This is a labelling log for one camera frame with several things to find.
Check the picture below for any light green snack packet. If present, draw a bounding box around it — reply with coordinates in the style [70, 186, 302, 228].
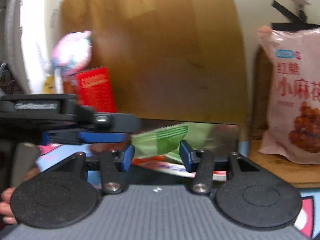
[131, 123, 189, 159]

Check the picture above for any person's left hand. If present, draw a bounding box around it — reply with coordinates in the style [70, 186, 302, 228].
[0, 187, 17, 224]

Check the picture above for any black sheep-print box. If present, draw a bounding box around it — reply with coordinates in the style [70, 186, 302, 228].
[138, 119, 239, 165]

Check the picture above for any red gift box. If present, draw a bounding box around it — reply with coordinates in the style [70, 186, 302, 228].
[62, 67, 117, 113]

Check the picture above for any yellow plush toy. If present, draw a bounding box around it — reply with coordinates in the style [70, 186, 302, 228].
[42, 75, 55, 94]

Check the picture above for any pink candy box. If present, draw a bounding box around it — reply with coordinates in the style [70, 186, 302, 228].
[132, 155, 195, 178]

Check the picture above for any pink blue plush toy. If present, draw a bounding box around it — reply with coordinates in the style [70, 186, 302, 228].
[50, 30, 92, 76]

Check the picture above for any large pink snack bag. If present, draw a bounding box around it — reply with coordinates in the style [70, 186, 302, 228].
[258, 26, 319, 165]

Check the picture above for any brown seat cushion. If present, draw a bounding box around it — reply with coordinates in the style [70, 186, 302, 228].
[249, 47, 319, 189]

